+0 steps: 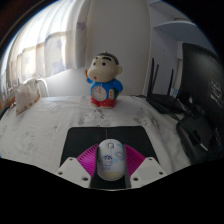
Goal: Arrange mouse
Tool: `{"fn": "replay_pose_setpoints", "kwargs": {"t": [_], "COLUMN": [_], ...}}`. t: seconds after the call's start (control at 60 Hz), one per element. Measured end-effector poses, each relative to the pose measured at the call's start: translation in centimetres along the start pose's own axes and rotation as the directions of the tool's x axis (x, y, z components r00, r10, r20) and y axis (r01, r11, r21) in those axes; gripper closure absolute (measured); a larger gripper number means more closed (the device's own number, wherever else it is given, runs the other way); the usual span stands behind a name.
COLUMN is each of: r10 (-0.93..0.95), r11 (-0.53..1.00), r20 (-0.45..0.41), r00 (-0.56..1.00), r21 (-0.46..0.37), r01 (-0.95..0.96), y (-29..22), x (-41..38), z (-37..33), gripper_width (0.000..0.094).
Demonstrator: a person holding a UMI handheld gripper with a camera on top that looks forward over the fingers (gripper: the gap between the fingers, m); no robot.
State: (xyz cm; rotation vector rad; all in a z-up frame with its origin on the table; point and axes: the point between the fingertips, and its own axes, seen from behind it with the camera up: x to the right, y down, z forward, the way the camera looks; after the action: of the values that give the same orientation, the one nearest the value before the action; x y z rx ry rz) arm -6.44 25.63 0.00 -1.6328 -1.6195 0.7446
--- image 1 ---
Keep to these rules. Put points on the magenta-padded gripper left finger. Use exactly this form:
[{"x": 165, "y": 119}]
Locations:
[{"x": 87, "y": 160}]

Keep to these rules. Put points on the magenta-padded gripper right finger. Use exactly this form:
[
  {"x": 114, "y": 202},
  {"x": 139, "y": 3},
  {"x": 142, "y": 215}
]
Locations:
[{"x": 134, "y": 160}]

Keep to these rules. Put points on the white cartoon-print computer mouse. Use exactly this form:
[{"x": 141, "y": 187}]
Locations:
[{"x": 111, "y": 160}]

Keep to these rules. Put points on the black mouse pad green lines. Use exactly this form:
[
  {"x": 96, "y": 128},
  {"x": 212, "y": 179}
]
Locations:
[{"x": 83, "y": 136}]

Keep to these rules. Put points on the white cartoon-print tablecloth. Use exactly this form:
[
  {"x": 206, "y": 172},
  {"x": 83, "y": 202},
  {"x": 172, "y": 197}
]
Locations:
[{"x": 43, "y": 126}]

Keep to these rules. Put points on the black monitor stand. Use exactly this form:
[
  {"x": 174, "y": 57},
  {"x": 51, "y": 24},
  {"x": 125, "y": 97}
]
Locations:
[{"x": 193, "y": 136}]

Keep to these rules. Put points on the black router with antennas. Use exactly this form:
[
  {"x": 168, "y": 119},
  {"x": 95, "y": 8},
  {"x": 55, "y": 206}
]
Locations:
[{"x": 165, "y": 100}]

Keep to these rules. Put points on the cartoon boy figurine clock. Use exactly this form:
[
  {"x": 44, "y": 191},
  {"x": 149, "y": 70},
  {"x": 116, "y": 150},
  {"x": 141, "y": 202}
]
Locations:
[{"x": 104, "y": 83}]

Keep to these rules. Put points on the large white conch shell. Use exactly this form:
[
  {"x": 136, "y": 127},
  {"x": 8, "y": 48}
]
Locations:
[{"x": 26, "y": 96}]

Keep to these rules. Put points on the white patterned curtain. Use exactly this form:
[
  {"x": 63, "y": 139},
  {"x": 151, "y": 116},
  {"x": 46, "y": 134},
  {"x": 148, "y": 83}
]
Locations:
[{"x": 43, "y": 43}]

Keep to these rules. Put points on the white wall shelf unit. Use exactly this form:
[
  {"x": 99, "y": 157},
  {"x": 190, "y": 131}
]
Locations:
[{"x": 176, "y": 30}]

